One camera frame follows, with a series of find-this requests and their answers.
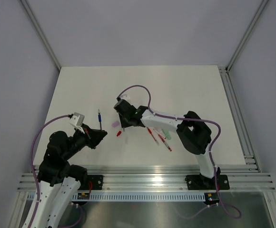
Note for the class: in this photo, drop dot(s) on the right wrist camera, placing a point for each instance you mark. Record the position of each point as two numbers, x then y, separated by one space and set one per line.
124 97

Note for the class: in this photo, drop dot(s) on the red grip gel pen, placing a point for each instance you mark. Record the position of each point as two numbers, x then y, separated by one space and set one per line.
151 133

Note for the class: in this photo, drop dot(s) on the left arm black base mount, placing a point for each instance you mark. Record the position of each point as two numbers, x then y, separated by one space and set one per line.
93 182

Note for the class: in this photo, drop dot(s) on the circuit board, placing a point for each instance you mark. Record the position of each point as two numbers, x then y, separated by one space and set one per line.
83 196
211 198

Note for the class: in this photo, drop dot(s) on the white slotted cable duct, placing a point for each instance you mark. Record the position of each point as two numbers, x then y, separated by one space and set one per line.
143 197

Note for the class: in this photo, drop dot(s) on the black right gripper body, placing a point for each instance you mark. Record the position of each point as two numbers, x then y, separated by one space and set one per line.
127 118

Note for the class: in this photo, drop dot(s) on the pink highlighter cap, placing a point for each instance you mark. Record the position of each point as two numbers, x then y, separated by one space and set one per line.
115 124

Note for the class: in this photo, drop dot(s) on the blue grip gel pen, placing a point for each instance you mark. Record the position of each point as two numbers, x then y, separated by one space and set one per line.
100 119

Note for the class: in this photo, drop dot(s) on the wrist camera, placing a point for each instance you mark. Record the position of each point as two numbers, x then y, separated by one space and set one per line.
124 97
77 121

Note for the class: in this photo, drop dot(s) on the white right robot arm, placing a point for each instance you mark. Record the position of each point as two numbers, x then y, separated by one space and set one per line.
193 132

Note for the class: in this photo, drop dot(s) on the green highlighter pen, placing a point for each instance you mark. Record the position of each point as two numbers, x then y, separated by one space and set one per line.
167 134

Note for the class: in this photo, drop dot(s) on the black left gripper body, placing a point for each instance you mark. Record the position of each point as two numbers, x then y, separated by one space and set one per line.
81 139

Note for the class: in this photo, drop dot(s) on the red ink clear pen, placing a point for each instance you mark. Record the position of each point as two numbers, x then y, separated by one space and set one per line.
164 142

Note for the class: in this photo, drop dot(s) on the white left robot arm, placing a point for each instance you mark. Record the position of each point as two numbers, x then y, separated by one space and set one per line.
57 180

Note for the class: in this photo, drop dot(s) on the thin white red marker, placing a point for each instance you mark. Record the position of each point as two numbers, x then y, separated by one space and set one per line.
158 133

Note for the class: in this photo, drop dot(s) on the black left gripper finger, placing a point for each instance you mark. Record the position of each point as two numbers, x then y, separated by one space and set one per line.
96 133
95 141

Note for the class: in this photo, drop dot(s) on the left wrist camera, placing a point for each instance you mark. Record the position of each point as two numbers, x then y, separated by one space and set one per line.
77 121

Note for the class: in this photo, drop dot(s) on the right circuit board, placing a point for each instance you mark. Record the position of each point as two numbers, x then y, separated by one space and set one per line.
211 198

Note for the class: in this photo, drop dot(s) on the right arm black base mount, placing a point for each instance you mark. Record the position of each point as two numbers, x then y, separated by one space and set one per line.
199 182

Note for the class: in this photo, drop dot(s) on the left circuit board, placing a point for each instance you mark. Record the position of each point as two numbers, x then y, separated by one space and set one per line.
83 196

